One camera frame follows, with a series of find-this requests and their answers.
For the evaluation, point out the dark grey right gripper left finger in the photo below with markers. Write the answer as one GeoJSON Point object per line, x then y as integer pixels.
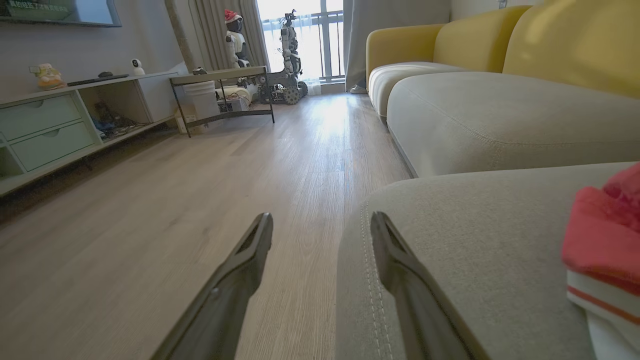
{"type": "Point", "coordinates": [225, 300]}

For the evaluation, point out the white robot with santa hat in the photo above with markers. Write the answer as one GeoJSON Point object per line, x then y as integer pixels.
{"type": "Point", "coordinates": [236, 42]}

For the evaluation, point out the small dark mouse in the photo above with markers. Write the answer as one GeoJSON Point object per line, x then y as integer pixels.
{"type": "Point", "coordinates": [105, 74]}

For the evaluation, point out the small dark object on table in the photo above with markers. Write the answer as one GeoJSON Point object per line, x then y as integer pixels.
{"type": "Point", "coordinates": [199, 71]}

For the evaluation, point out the grey balcony railing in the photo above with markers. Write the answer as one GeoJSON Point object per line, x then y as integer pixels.
{"type": "Point", "coordinates": [327, 40]}

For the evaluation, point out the wall-mounted television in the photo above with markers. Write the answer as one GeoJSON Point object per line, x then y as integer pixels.
{"type": "Point", "coordinates": [60, 11]}

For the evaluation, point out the grey humanoid robot on wheels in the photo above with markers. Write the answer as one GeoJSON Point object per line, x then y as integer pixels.
{"type": "Point", "coordinates": [289, 55]}

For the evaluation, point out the white round security camera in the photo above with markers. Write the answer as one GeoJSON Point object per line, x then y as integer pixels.
{"type": "Point", "coordinates": [137, 67]}

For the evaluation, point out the grey sofa seat section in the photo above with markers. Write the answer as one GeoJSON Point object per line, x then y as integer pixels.
{"type": "Point", "coordinates": [490, 240]}
{"type": "Point", "coordinates": [400, 80]}
{"type": "Point", "coordinates": [500, 120]}

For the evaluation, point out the white slipper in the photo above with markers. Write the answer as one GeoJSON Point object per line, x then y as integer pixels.
{"type": "Point", "coordinates": [358, 90]}

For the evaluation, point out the white cloth with red stripe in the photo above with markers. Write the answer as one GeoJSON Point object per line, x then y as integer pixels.
{"type": "Point", "coordinates": [610, 315]}

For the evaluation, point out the grey curtain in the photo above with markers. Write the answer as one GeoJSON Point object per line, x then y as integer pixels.
{"type": "Point", "coordinates": [390, 20]}

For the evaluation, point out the yellow sofa back cushion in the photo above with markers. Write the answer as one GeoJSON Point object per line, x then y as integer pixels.
{"type": "Point", "coordinates": [580, 45]}
{"type": "Point", "coordinates": [475, 40]}

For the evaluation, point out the grey metal-frame side table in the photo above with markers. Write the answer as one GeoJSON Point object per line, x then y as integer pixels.
{"type": "Point", "coordinates": [220, 76]}

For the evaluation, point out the black remote control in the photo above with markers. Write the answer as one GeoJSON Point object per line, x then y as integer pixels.
{"type": "Point", "coordinates": [95, 80]}

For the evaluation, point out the white box under table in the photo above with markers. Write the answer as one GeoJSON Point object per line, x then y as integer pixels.
{"type": "Point", "coordinates": [234, 104]}

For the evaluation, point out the pale green TV cabinet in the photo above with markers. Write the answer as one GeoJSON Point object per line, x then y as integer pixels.
{"type": "Point", "coordinates": [45, 130]}

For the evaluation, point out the beige curtain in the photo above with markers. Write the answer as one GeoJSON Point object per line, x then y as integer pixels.
{"type": "Point", "coordinates": [220, 30]}

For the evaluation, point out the white plastic bucket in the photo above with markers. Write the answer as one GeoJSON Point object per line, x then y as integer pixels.
{"type": "Point", "coordinates": [201, 100]}

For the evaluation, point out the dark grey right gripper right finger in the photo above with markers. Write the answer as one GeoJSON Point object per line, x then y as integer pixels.
{"type": "Point", "coordinates": [415, 310]}

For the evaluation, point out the small yellow white toy figure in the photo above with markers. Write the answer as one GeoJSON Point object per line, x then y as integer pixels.
{"type": "Point", "coordinates": [49, 77]}

